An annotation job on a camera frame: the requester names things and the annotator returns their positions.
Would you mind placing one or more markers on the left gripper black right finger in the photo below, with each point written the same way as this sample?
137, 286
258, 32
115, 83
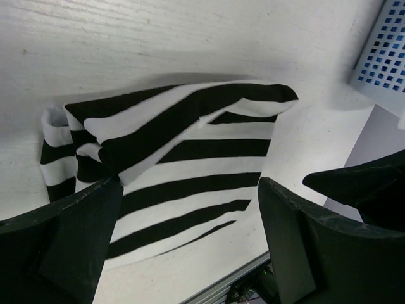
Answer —
320, 256

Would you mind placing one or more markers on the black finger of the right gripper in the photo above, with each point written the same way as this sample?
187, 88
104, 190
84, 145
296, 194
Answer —
375, 188

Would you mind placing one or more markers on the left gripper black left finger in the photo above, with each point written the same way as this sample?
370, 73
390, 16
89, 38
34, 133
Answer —
56, 253

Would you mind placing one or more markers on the black white striped tank top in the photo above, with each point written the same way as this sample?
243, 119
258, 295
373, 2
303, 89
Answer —
189, 158

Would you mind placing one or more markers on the white plastic basket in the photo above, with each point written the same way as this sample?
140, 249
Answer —
380, 68

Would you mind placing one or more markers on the aluminium frame rails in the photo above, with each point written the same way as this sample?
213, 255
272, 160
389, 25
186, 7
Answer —
218, 291

